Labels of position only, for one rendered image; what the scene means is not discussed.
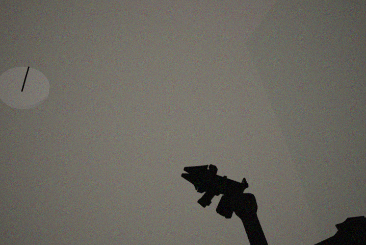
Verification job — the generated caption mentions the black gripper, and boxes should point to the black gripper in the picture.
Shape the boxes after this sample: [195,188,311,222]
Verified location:
[181,164,229,195]

